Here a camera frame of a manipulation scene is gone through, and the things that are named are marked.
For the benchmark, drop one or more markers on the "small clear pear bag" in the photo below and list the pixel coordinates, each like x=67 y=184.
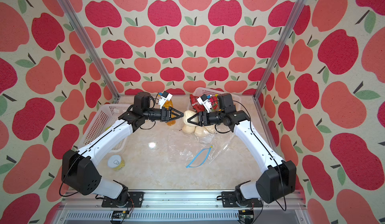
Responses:
x=181 y=146

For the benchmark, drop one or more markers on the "aluminium right corner post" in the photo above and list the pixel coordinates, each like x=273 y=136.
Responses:
x=284 y=36

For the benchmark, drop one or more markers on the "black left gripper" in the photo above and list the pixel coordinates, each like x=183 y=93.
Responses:
x=165 y=115

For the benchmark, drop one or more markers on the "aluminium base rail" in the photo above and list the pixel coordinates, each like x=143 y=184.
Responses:
x=162 y=206

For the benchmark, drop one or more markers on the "white empty plastic basket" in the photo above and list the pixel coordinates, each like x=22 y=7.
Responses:
x=100 y=121

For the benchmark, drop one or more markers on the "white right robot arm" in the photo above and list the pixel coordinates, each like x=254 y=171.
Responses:
x=278 y=177

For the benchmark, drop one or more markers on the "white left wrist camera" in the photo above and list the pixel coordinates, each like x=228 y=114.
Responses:
x=163 y=98

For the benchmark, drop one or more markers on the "clear blue zip-top bag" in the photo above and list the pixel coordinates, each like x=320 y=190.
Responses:
x=204 y=150

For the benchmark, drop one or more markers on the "aluminium corner post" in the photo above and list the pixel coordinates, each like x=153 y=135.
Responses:
x=86 y=41
x=284 y=36

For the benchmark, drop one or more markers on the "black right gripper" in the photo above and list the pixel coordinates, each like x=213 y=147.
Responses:
x=200 y=121

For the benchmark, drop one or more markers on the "cream pear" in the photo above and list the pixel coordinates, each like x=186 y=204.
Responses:
x=189 y=114
x=188 y=129

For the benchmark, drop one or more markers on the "cream pear zip bag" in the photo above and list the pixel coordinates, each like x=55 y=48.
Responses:
x=201 y=132
x=211 y=129

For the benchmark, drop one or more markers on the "pink toy dragon fruit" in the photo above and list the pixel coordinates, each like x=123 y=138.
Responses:
x=213 y=100

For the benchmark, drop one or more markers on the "red snack bag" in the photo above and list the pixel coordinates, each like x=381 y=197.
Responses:
x=197 y=107

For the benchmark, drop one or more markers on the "cream pear in zip bag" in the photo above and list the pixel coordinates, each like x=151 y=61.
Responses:
x=188 y=129

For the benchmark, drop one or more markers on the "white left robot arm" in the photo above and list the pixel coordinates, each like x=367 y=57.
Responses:
x=79 y=168

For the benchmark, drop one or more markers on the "white plastic fruit basket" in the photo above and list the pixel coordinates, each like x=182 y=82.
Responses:
x=200 y=91

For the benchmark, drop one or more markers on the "aluminium left corner post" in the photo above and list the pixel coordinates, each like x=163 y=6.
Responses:
x=86 y=41

